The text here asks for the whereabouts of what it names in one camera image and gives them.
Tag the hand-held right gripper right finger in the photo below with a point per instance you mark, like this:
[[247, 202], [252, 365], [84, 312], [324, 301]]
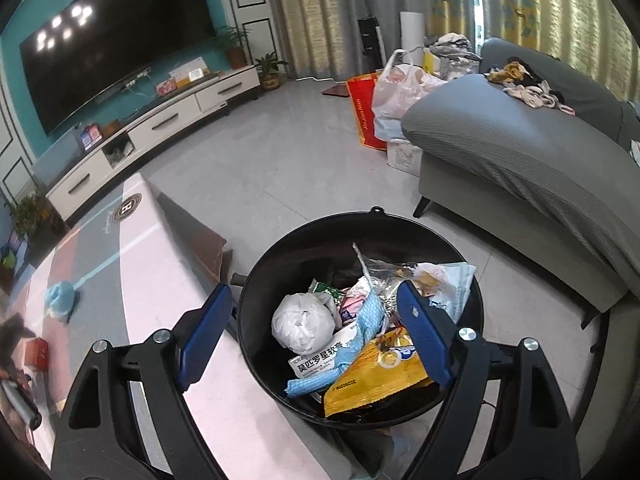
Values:
[[420, 330]]

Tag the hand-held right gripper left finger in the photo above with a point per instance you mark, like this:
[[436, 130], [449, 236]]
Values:
[[205, 330]]

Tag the blue checkered cloth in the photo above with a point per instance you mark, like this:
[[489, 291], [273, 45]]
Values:
[[367, 322]]

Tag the clear plastic bag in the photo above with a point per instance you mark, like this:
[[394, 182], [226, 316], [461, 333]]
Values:
[[450, 280]]

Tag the yellow snack bag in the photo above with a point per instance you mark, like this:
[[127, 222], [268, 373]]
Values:
[[370, 380]]

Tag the white plastic bag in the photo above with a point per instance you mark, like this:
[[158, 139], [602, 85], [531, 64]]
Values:
[[302, 322]]

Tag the black trash bin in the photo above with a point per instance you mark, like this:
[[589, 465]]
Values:
[[280, 255]]

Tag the white medicine box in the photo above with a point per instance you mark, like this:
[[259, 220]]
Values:
[[315, 362]]

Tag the light blue crumpled cloth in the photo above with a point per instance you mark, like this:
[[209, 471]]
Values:
[[61, 297]]

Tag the small red box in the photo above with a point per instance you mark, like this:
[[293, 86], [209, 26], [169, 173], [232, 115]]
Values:
[[36, 352]]

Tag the white cardboard box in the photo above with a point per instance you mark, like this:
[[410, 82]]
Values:
[[405, 156]]

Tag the grey sofa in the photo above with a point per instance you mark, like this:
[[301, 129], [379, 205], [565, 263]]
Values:
[[525, 160]]

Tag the silver metal bottle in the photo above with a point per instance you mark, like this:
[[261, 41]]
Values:
[[17, 400]]

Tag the bushy potted plants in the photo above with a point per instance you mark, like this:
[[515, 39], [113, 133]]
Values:
[[32, 212]]

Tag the white television cabinet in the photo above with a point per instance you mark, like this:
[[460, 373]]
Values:
[[165, 115]]

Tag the blue printed box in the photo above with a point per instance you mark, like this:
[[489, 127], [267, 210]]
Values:
[[90, 138]]

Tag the brown wooden box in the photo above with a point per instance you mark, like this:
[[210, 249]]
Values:
[[110, 127]]

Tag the red gift bag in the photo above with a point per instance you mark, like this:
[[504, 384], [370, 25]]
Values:
[[365, 110]]

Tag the large white shopping bag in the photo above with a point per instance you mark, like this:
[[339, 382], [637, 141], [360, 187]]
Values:
[[400, 90]]

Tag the brown flat board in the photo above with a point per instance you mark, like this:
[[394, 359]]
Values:
[[335, 90]]

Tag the white desk calendar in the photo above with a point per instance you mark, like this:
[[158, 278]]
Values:
[[192, 71]]

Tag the white power strip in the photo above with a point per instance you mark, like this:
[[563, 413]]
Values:
[[137, 77]]

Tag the dark mixed clothes pile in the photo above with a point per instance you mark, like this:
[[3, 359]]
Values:
[[530, 85]]

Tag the small yellow bag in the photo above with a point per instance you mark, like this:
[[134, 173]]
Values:
[[430, 60]]

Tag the small potted plant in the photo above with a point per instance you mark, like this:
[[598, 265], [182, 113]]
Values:
[[270, 67]]

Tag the grey white clothes pile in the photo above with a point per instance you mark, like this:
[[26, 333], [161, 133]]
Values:
[[452, 50]]

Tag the tall potted plant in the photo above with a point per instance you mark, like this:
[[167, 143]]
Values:
[[232, 45]]

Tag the black upright vacuum cleaner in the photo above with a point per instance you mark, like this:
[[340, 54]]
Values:
[[367, 40]]

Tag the white cylinder air purifier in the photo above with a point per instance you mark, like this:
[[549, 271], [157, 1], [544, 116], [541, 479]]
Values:
[[411, 35]]

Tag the black television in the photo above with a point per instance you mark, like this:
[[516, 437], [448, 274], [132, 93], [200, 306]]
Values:
[[115, 45]]

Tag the striped window curtain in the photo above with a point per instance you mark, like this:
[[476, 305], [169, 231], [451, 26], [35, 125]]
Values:
[[525, 0]]

